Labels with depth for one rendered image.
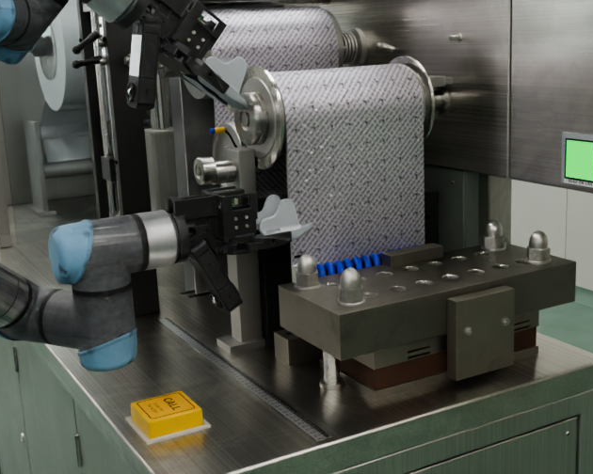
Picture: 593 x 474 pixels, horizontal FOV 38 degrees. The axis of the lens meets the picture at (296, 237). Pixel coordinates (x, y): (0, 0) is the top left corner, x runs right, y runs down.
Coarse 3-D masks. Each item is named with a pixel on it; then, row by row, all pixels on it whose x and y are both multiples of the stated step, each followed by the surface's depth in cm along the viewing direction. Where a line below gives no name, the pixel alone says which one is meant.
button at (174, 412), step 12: (168, 396) 110; (180, 396) 110; (132, 408) 108; (144, 408) 107; (156, 408) 106; (168, 408) 106; (180, 408) 106; (192, 408) 106; (144, 420) 104; (156, 420) 103; (168, 420) 104; (180, 420) 105; (192, 420) 106; (144, 432) 105; (156, 432) 103; (168, 432) 104
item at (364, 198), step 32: (288, 160) 121; (320, 160) 123; (352, 160) 126; (384, 160) 128; (416, 160) 131; (288, 192) 122; (320, 192) 124; (352, 192) 127; (384, 192) 130; (416, 192) 132; (320, 224) 125; (352, 224) 128; (384, 224) 131; (416, 224) 134; (320, 256) 126; (352, 256) 129
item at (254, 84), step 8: (248, 80) 124; (256, 80) 122; (248, 88) 125; (256, 88) 122; (264, 88) 120; (264, 96) 120; (424, 96) 131; (272, 104) 119; (424, 104) 131; (272, 112) 119; (424, 112) 131; (272, 120) 120; (272, 128) 120; (272, 136) 120; (264, 144) 123; (272, 144) 121; (256, 152) 126; (264, 152) 123; (280, 152) 124
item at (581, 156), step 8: (568, 144) 116; (576, 144) 115; (584, 144) 114; (592, 144) 113; (568, 152) 117; (576, 152) 115; (584, 152) 114; (592, 152) 113; (568, 160) 117; (576, 160) 116; (584, 160) 114; (592, 160) 113; (568, 168) 117; (576, 168) 116; (584, 168) 115; (592, 168) 113; (568, 176) 117; (576, 176) 116; (584, 176) 115; (592, 176) 114
